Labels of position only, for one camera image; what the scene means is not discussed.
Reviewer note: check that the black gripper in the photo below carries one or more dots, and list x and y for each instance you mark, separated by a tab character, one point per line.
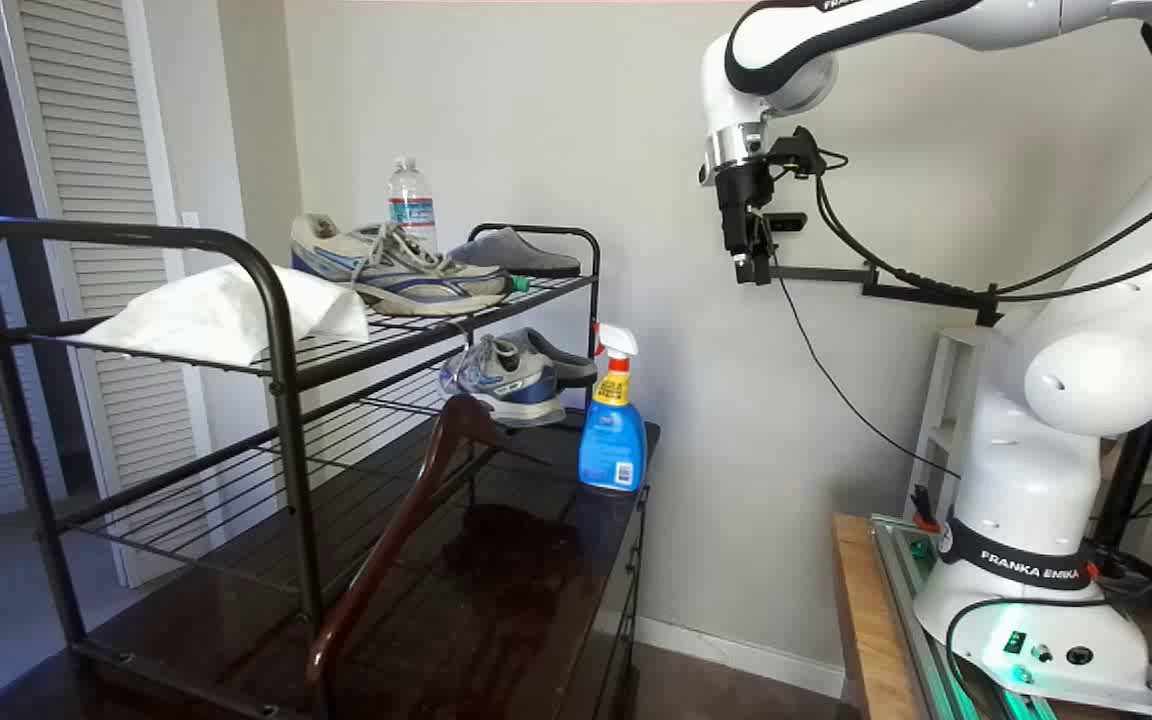
746	193

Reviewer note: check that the clear plastic water bottle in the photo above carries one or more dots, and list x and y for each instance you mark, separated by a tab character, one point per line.
411	212

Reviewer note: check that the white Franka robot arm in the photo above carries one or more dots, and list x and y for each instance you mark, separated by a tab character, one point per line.
1070	384

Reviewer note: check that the blue spray cleaner bottle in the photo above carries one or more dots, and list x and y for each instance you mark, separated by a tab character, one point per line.
613	445

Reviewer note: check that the black metal shelf rack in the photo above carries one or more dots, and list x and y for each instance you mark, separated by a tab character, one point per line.
286	401

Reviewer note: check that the grey slipper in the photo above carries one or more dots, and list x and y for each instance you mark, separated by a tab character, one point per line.
562	363
508	251

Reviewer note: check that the grey blue running sneaker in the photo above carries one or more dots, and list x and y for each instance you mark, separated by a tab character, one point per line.
390	275
508	380

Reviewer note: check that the light wooden robot table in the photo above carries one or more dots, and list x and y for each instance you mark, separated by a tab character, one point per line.
860	627

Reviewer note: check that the dark wooden dresser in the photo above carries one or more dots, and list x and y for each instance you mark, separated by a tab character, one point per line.
508	601

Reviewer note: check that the black stand pole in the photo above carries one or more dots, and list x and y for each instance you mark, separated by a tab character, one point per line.
1140	465

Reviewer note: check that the brown wooden clothes hanger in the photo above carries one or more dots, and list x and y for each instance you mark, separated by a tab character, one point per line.
385	535

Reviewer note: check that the white crumpled cloth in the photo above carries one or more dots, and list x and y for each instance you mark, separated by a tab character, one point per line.
217	312

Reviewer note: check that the white louvered closet door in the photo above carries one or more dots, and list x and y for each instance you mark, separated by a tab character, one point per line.
111	264

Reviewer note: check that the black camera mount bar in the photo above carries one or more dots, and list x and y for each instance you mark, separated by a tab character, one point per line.
920	286

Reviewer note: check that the white shelf frame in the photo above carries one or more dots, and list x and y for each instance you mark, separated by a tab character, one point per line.
936	427

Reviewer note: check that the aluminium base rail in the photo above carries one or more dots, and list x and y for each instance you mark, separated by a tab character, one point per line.
909	587

